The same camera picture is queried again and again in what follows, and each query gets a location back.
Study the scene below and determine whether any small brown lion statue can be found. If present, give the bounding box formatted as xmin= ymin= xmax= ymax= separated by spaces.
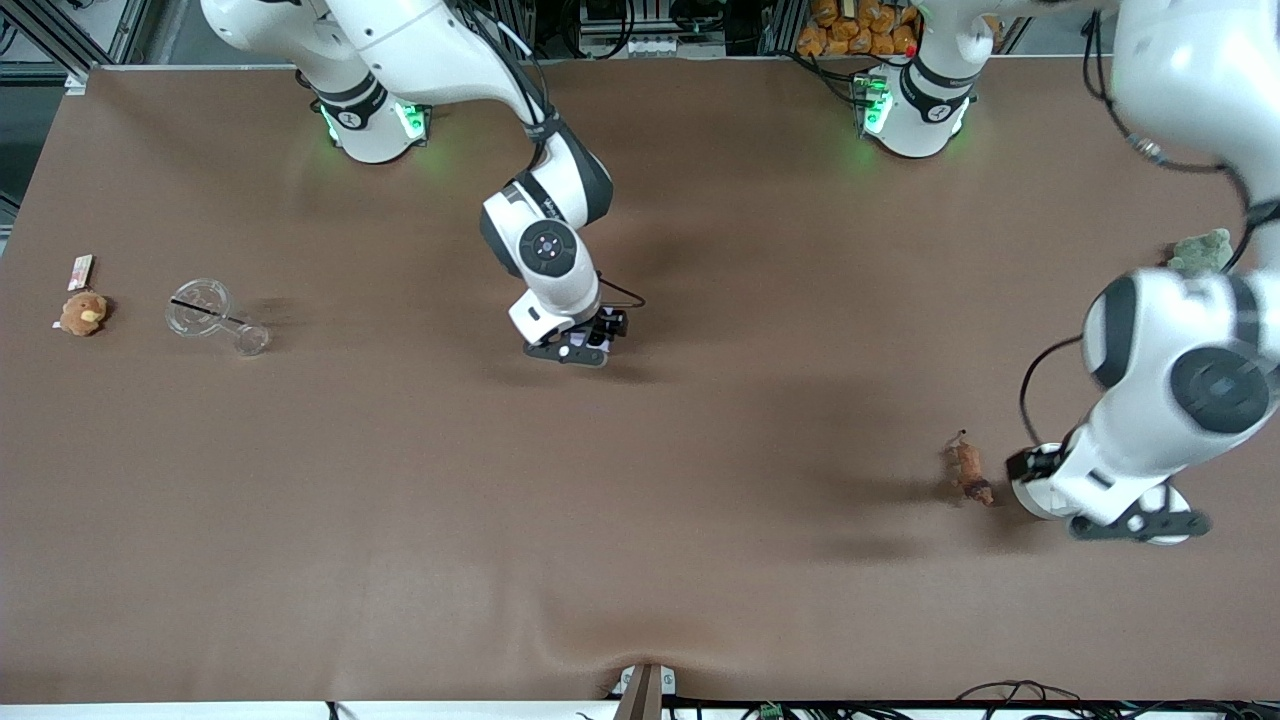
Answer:
xmin=945 ymin=430 xmax=996 ymax=508

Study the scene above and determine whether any white round lidded container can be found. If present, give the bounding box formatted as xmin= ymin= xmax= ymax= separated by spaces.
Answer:
xmin=1010 ymin=450 xmax=1198 ymax=546

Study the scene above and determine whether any brown table cover mat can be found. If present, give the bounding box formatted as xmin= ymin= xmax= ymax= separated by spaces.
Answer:
xmin=0 ymin=55 xmax=1280 ymax=706

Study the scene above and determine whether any green plush turtle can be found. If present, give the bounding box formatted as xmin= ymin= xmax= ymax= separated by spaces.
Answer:
xmin=1170 ymin=228 xmax=1234 ymax=277

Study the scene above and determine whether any white socket bar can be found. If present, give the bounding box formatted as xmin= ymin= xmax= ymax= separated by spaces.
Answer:
xmin=578 ymin=35 xmax=683 ymax=58

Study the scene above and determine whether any orange plush toy pile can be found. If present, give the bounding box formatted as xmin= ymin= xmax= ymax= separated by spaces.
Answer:
xmin=797 ymin=0 xmax=919 ymax=58

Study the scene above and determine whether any black drinking straw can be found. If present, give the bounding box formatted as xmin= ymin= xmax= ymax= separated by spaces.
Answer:
xmin=170 ymin=297 xmax=247 ymax=324

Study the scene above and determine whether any clear plastic cup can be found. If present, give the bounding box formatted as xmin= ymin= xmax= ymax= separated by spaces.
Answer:
xmin=165 ymin=278 xmax=271 ymax=358

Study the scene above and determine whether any small brown plush toy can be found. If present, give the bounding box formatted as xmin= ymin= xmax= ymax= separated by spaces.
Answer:
xmin=54 ymin=290 xmax=110 ymax=337

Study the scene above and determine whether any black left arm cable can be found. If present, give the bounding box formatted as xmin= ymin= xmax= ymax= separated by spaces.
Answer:
xmin=1020 ymin=10 xmax=1261 ymax=451

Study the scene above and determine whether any black cable bundle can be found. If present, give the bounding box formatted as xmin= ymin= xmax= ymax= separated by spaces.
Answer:
xmin=955 ymin=680 xmax=1280 ymax=720

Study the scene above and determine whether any camera mounting pole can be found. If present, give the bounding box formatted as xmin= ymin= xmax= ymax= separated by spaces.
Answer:
xmin=612 ymin=662 xmax=678 ymax=720

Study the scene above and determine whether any aluminium frame post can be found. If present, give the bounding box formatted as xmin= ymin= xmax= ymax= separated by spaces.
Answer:
xmin=0 ymin=0 xmax=151 ymax=71

